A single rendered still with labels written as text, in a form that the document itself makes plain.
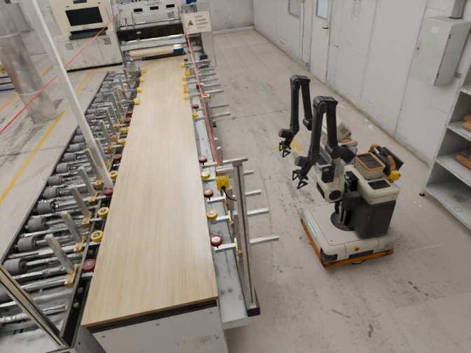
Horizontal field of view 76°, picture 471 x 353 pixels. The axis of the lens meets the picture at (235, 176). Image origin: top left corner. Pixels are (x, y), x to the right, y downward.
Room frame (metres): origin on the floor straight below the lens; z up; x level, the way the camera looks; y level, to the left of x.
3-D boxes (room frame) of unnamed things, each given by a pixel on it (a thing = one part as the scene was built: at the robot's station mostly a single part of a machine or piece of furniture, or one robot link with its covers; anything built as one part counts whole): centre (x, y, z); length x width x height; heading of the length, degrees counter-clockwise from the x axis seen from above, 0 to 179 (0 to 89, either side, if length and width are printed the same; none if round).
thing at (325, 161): (1.93, -0.69, 0.99); 0.28 x 0.16 x 0.22; 6
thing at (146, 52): (6.08, 1.10, 1.05); 1.43 x 0.12 x 0.12; 96
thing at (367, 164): (1.97, -1.10, 0.87); 0.23 x 0.15 x 0.11; 6
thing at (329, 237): (1.96, -0.98, 0.16); 0.67 x 0.64 x 0.25; 96
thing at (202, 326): (3.43, 0.81, 0.44); 5.10 x 0.69 x 0.87; 6
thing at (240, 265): (3.49, 0.26, 0.67); 5.11 x 0.08 x 0.10; 6
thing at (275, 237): (1.36, -0.03, 0.80); 0.43 x 0.03 x 0.04; 96
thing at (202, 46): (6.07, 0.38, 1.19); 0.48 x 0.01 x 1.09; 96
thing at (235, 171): (1.00, 0.03, 1.20); 0.15 x 0.12 x 1.00; 6
